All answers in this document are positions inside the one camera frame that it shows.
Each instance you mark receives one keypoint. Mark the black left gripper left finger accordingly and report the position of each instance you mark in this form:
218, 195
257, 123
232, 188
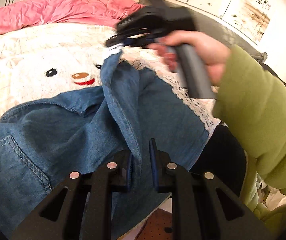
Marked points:
80, 207

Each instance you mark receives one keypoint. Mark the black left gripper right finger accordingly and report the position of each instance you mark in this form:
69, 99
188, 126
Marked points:
202, 206

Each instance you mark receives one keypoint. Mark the blue denim pants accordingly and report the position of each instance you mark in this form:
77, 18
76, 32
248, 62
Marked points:
42, 141

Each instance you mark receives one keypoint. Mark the green right sleeve forearm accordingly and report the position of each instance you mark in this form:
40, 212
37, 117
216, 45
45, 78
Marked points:
252, 102

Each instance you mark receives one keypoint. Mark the right hand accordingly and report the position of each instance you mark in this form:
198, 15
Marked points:
213, 53

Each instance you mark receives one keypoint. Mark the pink quilt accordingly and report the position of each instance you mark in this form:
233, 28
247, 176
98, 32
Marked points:
30, 13

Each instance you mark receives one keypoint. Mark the grey headboard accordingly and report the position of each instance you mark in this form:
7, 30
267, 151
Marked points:
221, 31

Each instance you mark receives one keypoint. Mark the peach bear bed blanket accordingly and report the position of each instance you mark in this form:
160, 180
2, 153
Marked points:
43, 61

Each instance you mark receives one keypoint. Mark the tree wall painting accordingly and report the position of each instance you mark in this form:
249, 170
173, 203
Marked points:
220, 0

